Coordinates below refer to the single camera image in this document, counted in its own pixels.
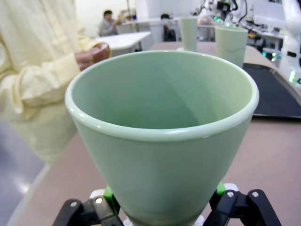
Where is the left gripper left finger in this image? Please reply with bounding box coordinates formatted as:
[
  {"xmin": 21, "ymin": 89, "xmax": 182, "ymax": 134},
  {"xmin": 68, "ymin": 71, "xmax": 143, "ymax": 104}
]
[{"xmin": 53, "ymin": 185, "xmax": 124, "ymax": 226}]

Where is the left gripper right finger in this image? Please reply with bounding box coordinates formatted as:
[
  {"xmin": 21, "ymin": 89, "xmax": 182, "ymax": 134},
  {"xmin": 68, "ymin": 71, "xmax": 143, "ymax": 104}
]
[{"xmin": 206, "ymin": 181, "xmax": 279, "ymax": 226}]

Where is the pale green plastic cup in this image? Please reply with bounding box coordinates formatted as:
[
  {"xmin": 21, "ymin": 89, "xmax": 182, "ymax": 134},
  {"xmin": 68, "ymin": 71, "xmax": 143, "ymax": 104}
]
[
  {"xmin": 180, "ymin": 16, "xmax": 198, "ymax": 52},
  {"xmin": 214, "ymin": 25, "xmax": 249, "ymax": 69},
  {"xmin": 64, "ymin": 50, "xmax": 260, "ymax": 226}
]

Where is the person's right forearm yellow sleeve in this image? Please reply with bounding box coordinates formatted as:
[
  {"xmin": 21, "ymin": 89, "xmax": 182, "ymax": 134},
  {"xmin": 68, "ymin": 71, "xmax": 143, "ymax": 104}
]
[{"xmin": 0, "ymin": 53, "xmax": 82, "ymax": 113}]

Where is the person's left forearm yellow sleeve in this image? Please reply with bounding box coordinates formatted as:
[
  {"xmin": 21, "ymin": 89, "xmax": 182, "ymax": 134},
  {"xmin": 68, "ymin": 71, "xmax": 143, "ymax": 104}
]
[{"xmin": 70, "ymin": 25, "xmax": 99, "ymax": 53}]

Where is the person's right hand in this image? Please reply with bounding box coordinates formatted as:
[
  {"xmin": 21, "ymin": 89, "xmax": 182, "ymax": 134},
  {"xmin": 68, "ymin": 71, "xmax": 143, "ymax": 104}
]
[{"xmin": 74, "ymin": 49, "xmax": 96, "ymax": 71}]

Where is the person's left hand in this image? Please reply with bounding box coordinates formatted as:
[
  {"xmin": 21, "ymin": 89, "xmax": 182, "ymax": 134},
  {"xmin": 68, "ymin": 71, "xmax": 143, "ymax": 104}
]
[{"xmin": 90, "ymin": 42, "xmax": 111, "ymax": 64}]

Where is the black plastic serving tray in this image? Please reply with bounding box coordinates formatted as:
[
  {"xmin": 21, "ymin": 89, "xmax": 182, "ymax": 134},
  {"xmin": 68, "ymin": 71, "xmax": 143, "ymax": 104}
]
[{"xmin": 242, "ymin": 63, "xmax": 301, "ymax": 119}]

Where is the large white table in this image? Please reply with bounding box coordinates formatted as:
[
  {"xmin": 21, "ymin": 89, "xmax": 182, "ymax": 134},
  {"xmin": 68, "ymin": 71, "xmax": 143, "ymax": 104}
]
[{"xmin": 95, "ymin": 31, "xmax": 152, "ymax": 51}]

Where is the cluttered lab workbench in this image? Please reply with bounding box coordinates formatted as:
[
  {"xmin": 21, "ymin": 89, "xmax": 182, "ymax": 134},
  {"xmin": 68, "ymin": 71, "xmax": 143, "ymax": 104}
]
[{"xmin": 244, "ymin": 20, "xmax": 286, "ymax": 54}]

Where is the person in yellow shirt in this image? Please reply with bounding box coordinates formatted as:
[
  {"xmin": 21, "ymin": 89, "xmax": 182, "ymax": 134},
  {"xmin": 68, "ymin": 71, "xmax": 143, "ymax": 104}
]
[{"xmin": 0, "ymin": 0, "xmax": 111, "ymax": 165}]

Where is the seated person in grey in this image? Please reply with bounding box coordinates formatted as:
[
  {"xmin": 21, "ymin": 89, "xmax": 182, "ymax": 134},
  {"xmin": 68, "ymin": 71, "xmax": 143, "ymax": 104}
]
[{"xmin": 98, "ymin": 9, "xmax": 123, "ymax": 37}]

